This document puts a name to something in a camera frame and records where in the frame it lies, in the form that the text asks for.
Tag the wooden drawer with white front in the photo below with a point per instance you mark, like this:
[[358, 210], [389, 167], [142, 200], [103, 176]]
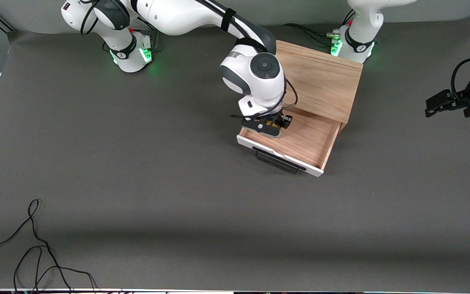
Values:
[[304, 141]]

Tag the grey table mat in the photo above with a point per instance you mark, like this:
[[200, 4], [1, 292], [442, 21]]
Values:
[[137, 163]]

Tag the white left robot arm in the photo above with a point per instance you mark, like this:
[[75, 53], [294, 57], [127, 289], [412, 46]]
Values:
[[361, 24]]

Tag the light wooden cabinet box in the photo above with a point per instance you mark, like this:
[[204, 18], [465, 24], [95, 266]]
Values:
[[320, 77]]

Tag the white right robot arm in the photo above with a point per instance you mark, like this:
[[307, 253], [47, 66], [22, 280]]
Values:
[[178, 16]]

